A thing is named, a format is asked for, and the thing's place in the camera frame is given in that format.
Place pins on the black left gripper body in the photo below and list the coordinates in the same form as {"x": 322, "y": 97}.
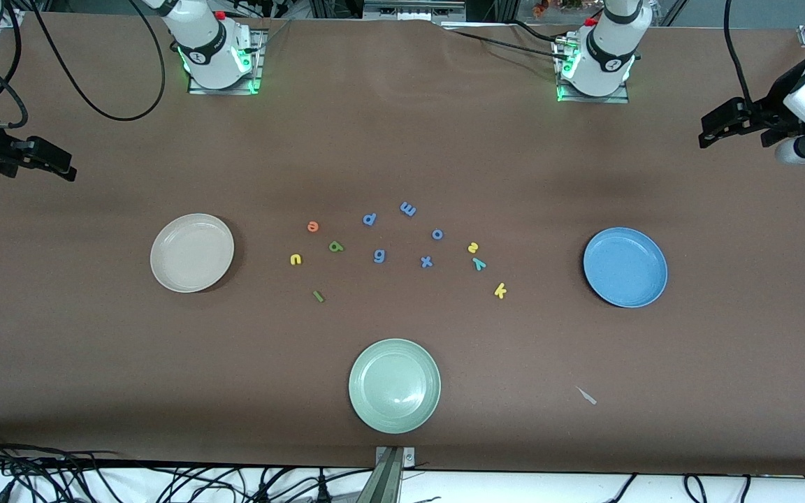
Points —
{"x": 771, "y": 113}

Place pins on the yellow letter k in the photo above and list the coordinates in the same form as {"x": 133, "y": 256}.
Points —
{"x": 500, "y": 291}

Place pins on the teal letter y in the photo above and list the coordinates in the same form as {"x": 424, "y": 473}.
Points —
{"x": 479, "y": 263}

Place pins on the green letter b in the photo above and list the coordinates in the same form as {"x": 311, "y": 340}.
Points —
{"x": 336, "y": 246}

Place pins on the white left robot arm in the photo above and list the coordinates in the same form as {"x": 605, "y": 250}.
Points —
{"x": 608, "y": 52}

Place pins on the beige brown plate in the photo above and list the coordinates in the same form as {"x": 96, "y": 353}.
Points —
{"x": 191, "y": 253}

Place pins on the blue plate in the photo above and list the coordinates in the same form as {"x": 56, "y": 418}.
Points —
{"x": 625, "y": 267}

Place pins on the small white paper scrap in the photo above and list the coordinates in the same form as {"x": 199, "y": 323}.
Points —
{"x": 586, "y": 395}

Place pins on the blue letter p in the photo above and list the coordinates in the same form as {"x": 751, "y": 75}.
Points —
{"x": 370, "y": 219}

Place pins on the brown table cover mat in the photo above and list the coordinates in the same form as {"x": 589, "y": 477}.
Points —
{"x": 402, "y": 140}

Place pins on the blue letter m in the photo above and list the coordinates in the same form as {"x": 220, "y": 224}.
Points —
{"x": 408, "y": 209}

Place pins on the pale green plate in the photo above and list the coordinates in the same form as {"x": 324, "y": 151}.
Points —
{"x": 394, "y": 385}

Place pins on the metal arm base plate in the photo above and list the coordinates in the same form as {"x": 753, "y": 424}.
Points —
{"x": 257, "y": 73}
{"x": 619, "y": 99}

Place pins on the aluminium camera mount post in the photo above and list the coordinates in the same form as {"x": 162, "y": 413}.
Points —
{"x": 388, "y": 478}

